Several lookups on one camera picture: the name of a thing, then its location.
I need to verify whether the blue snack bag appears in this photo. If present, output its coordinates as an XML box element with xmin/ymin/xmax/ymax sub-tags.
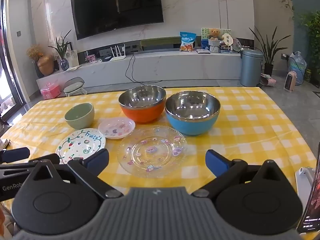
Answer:
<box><xmin>179</xmin><ymin>32</ymin><xmax>196</xmax><ymax>52</ymax></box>

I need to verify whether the orange steel bowl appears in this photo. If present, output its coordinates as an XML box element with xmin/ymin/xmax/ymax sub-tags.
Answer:
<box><xmin>118</xmin><ymin>85</ymin><xmax>167</xmax><ymax>124</ymax></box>

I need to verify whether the pink storage box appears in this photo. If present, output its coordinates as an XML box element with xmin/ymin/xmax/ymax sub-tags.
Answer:
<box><xmin>40</xmin><ymin>83</ymin><xmax>61</xmax><ymax>100</ymax></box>

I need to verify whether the small pink patterned plate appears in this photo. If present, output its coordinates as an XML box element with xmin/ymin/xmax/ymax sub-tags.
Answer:
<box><xmin>98</xmin><ymin>117</ymin><xmax>136</xmax><ymax>139</ymax></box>

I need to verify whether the plant in blue glass vase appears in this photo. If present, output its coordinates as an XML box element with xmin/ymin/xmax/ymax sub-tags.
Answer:
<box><xmin>48</xmin><ymin>29</ymin><xmax>73</xmax><ymax>72</ymax></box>

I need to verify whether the blue water jug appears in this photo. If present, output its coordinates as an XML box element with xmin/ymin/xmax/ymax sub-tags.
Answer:
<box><xmin>287</xmin><ymin>51</ymin><xmax>307</xmax><ymax>85</ymax></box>

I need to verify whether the clear glass patterned plate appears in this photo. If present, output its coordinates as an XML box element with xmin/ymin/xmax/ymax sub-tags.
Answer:
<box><xmin>117</xmin><ymin>125</ymin><xmax>188</xmax><ymax>178</ymax></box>

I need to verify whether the white round hand fan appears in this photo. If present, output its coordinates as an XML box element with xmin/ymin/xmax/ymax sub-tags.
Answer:
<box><xmin>221</xmin><ymin>32</ymin><xmax>233</xmax><ymax>46</ymax></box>

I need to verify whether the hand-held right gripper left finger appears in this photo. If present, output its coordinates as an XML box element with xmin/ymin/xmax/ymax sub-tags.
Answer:
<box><xmin>29</xmin><ymin>149</ymin><xmax>124</xmax><ymax>201</ymax></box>

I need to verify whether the yellow checked tablecloth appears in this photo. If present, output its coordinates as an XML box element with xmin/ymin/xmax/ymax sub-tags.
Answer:
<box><xmin>0</xmin><ymin>86</ymin><xmax>318</xmax><ymax>240</ymax></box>

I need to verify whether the glass sliding door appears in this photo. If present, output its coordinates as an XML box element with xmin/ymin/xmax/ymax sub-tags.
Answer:
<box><xmin>0</xmin><ymin>0</ymin><xmax>25</xmax><ymax>120</ymax></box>

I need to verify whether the small pink space heater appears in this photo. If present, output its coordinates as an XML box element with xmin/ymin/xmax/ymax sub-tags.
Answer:
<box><xmin>284</xmin><ymin>71</ymin><xmax>297</xmax><ymax>93</ymax></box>

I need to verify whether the brown vase with dried flowers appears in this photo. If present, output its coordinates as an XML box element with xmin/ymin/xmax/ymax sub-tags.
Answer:
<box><xmin>26</xmin><ymin>44</ymin><xmax>55</xmax><ymax>78</ymax></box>

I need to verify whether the white rolling stool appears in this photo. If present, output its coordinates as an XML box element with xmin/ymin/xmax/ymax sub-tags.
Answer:
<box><xmin>62</xmin><ymin>77</ymin><xmax>87</xmax><ymax>97</ymax></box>

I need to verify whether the brown teddy bear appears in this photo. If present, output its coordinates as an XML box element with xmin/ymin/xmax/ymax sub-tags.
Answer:
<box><xmin>209</xmin><ymin>28</ymin><xmax>222</xmax><ymax>40</ymax></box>

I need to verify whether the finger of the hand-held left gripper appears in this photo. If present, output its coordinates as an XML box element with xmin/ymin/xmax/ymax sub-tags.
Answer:
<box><xmin>0</xmin><ymin>147</ymin><xmax>31</xmax><ymax>165</ymax></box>
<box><xmin>0</xmin><ymin>154</ymin><xmax>61</xmax><ymax>172</ymax></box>

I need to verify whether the black smartphone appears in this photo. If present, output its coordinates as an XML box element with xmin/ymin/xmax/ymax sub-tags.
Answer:
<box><xmin>297</xmin><ymin>152</ymin><xmax>320</xmax><ymax>234</ymax></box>

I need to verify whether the white marble media console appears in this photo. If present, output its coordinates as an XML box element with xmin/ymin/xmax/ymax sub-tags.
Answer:
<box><xmin>36</xmin><ymin>49</ymin><xmax>253</xmax><ymax>93</ymax></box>

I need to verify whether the potted plant in black pot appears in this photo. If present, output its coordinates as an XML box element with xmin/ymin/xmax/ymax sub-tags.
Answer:
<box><xmin>249</xmin><ymin>26</ymin><xmax>288</xmax><ymax>77</ymax></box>

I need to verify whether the white phone stand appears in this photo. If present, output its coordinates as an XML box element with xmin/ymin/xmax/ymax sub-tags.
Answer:
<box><xmin>295</xmin><ymin>167</ymin><xmax>316</xmax><ymax>205</ymax></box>

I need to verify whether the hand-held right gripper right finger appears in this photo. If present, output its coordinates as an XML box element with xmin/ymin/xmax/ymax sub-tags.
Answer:
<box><xmin>191</xmin><ymin>149</ymin><xmax>292</xmax><ymax>201</ymax></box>

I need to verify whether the white router with antennas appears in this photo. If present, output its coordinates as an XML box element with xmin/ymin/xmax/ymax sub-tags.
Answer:
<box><xmin>110</xmin><ymin>44</ymin><xmax>127</xmax><ymax>62</ymax></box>

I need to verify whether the white fruit-painted plate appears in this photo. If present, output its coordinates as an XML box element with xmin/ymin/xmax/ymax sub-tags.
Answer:
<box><xmin>55</xmin><ymin>128</ymin><xmax>106</xmax><ymax>165</ymax></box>

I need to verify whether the blue steel bowl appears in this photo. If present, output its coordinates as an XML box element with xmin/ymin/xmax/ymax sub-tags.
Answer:
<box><xmin>165</xmin><ymin>91</ymin><xmax>221</xmax><ymax>137</ymax></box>

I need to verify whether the leafy green climbing plant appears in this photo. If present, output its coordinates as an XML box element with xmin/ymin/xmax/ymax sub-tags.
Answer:
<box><xmin>300</xmin><ymin>11</ymin><xmax>320</xmax><ymax>88</ymax></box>

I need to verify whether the grey-blue trash can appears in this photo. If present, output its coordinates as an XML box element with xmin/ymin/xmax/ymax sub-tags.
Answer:
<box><xmin>240</xmin><ymin>49</ymin><xmax>264</xmax><ymax>87</ymax></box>

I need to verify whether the green picture board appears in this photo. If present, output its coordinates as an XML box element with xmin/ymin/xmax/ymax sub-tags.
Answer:
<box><xmin>201</xmin><ymin>27</ymin><xmax>232</xmax><ymax>50</ymax></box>

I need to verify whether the black power cable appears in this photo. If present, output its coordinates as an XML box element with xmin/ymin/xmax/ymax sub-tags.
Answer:
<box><xmin>125</xmin><ymin>52</ymin><xmax>163</xmax><ymax>83</ymax></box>

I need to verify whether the white cutlery gift box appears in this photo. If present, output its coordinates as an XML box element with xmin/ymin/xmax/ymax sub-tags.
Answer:
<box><xmin>65</xmin><ymin>49</ymin><xmax>79</xmax><ymax>68</ymax></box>

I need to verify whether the patterned fabric bag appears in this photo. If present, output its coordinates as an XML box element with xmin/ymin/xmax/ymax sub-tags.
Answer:
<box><xmin>260</xmin><ymin>73</ymin><xmax>277</xmax><ymax>87</ymax></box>

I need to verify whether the black wall television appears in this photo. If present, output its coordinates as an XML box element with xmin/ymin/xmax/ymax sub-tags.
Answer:
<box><xmin>70</xmin><ymin>0</ymin><xmax>164</xmax><ymax>40</ymax></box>

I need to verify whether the green ceramic bowl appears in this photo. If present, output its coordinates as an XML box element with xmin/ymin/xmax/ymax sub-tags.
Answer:
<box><xmin>64</xmin><ymin>102</ymin><xmax>95</xmax><ymax>130</ymax></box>

